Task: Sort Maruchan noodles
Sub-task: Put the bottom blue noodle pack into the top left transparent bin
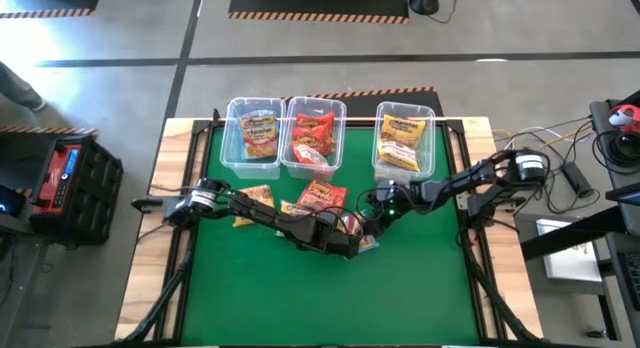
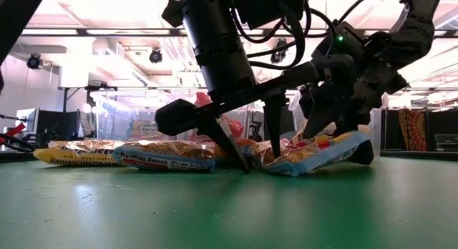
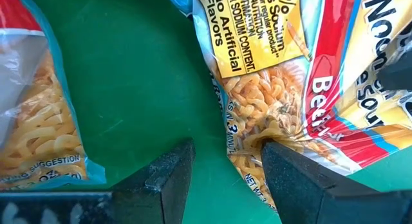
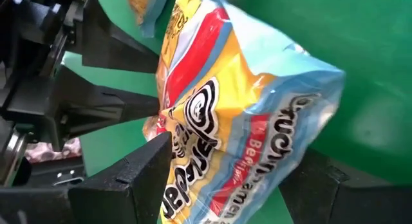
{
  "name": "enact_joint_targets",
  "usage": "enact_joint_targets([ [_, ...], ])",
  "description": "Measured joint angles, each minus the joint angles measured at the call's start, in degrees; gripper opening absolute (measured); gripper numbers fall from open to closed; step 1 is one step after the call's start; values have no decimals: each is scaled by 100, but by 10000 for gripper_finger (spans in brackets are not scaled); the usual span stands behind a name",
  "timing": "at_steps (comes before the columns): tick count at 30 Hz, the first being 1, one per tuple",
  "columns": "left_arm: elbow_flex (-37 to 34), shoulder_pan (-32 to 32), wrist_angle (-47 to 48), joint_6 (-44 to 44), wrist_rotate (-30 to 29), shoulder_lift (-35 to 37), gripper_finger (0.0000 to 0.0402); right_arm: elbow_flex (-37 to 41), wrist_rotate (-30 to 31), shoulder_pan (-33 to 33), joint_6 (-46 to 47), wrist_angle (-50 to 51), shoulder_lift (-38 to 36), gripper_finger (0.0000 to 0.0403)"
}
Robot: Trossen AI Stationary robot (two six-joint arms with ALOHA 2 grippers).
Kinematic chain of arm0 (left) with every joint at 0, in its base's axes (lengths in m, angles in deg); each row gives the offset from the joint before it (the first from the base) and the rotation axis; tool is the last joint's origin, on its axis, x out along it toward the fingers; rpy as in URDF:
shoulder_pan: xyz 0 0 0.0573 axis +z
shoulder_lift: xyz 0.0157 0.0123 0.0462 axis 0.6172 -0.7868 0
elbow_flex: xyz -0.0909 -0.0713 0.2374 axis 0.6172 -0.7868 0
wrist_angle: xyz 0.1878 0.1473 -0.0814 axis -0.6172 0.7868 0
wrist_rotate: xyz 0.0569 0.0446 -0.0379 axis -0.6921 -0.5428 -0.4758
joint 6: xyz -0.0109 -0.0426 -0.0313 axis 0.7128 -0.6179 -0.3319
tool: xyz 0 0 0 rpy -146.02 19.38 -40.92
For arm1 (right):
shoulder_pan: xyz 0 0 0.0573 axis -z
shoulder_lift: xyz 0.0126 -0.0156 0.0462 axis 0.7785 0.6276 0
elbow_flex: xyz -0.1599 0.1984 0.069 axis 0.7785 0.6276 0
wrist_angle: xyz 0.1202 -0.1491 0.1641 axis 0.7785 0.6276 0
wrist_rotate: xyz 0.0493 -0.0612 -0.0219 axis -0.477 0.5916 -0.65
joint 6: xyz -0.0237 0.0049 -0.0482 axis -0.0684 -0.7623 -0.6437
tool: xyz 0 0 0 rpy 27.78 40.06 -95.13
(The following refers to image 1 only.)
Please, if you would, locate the red ramen noodle pack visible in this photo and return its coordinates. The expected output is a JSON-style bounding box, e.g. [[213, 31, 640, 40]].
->
[[294, 110, 335, 130], [292, 141, 331, 168], [296, 179, 350, 214], [291, 125, 336, 154]]

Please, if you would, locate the black device with blue light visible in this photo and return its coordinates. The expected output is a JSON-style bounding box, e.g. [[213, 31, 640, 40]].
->
[[0, 184, 27, 235]]

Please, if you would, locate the clear plastic bin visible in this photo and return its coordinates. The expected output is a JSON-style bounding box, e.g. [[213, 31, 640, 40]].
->
[[279, 95, 348, 182], [219, 96, 286, 180], [370, 101, 436, 183]]

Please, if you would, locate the red white object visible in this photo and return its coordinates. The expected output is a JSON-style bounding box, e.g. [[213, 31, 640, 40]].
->
[[608, 103, 640, 133]]

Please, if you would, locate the yellow cable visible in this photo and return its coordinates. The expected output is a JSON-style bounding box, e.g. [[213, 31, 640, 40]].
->
[[492, 125, 594, 164]]

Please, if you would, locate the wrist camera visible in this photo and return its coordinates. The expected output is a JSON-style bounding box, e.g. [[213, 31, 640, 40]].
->
[[319, 211, 345, 230], [375, 180, 401, 202]]

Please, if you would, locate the black desk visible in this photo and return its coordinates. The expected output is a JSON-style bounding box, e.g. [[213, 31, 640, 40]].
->
[[588, 90, 640, 348]]

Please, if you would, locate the black tablet with blue screen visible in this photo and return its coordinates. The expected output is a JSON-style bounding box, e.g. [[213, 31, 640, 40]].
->
[[604, 182, 640, 207]]

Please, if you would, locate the black metal bar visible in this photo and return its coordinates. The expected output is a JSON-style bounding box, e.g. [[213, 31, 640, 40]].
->
[[519, 206, 629, 262]]

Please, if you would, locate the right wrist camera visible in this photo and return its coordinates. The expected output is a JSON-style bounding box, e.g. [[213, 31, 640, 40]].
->
[[375, 180, 401, 202]]

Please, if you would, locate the black keyboard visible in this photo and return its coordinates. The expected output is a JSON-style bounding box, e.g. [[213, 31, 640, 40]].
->
[[617, 251, 640, 312]]

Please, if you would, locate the white cable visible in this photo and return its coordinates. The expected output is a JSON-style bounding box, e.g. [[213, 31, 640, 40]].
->
[[499, 117, 591, 157]]

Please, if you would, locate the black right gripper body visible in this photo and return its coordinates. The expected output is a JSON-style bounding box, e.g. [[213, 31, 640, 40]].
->
[[363, 182, 424, 237]]

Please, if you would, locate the black power brick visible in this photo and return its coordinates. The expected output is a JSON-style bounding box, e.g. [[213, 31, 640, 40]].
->
[[560, 161, 596, 199]]

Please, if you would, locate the black floor stand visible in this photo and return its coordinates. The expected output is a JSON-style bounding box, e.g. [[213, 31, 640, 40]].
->
[[408, 0, 441, 16]]

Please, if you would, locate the white paper sheet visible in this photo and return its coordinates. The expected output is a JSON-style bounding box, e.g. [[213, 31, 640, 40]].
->
[[535, 217, 603, 283]]

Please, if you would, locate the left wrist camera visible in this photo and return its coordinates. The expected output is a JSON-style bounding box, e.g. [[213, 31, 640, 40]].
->
[[319, 211, 345, 230]]

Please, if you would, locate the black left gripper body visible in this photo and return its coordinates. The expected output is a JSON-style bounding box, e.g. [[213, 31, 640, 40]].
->
[[298, 218, 357, 253]]

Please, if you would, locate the green table mat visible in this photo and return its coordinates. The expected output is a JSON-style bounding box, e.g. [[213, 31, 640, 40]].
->
[[182, 125, 481, 345]]

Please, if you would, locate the coiled black cable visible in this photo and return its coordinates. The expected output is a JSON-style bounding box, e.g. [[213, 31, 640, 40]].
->
[[592, 130, 640, 175]]

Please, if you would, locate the red device in crate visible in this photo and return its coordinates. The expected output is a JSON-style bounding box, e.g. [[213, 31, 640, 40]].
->
[[37, 143, 81, 209]]

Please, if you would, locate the person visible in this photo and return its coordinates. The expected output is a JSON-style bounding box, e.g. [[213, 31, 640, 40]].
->
[[0, 60, 47, 113]]

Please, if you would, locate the black plastic crate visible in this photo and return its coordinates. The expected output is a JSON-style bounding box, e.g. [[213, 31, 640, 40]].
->
[[28, 135, 125, 248]]

